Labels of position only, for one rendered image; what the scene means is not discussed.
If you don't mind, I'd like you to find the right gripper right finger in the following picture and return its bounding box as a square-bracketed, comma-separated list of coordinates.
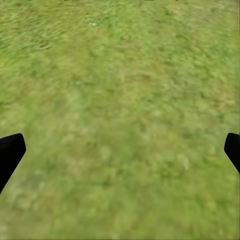
[224, 133, 240, 173]

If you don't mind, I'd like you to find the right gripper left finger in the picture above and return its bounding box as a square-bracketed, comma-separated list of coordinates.
[0, 133, 26, 193]

